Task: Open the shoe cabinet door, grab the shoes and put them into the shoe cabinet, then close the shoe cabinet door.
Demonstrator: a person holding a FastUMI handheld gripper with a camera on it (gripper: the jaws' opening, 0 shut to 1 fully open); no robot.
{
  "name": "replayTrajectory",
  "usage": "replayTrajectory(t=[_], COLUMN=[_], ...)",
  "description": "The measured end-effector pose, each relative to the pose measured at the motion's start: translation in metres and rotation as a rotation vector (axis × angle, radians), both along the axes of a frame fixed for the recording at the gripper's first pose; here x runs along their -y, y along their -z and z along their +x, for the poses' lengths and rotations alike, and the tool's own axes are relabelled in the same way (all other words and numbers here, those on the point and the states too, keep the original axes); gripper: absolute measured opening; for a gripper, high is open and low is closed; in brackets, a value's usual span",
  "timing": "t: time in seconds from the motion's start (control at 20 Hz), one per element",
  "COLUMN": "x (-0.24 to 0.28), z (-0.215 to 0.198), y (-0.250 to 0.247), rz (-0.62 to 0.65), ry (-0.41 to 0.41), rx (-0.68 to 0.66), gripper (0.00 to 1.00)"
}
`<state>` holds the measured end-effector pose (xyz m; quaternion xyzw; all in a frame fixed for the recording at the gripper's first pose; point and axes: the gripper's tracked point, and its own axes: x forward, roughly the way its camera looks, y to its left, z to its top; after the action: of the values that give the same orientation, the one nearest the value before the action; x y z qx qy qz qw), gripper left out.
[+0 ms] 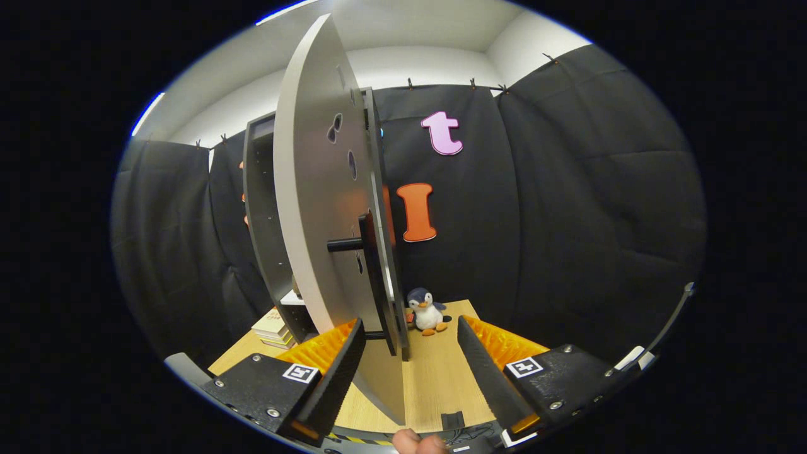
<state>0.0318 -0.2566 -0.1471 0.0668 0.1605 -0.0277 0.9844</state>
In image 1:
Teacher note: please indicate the black backdrop cloth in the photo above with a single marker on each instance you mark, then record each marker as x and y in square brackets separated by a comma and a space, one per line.
[567, 221]

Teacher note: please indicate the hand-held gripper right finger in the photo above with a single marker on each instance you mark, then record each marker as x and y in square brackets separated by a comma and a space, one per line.
[488, 378]

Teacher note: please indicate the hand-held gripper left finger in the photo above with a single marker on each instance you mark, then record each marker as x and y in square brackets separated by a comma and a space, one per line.
[334, 384]

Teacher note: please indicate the yellow edged book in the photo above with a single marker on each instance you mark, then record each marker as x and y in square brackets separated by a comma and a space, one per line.
[277, 338]

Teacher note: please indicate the beige shoe cabinet door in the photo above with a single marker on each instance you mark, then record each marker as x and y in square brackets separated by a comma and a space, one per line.
[309, 189]

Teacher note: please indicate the small black bracket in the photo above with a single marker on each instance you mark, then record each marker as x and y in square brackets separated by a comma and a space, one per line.
[452, 420]

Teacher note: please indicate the yellow black striped tape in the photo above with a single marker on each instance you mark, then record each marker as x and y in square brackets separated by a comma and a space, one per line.
[359, 439]

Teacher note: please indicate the penguin plush toy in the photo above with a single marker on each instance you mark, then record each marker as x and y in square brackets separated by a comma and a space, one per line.
[427, 312]

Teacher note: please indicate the dark grey shoe cabinet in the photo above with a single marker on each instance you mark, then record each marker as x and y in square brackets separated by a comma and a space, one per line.
[265, 221]

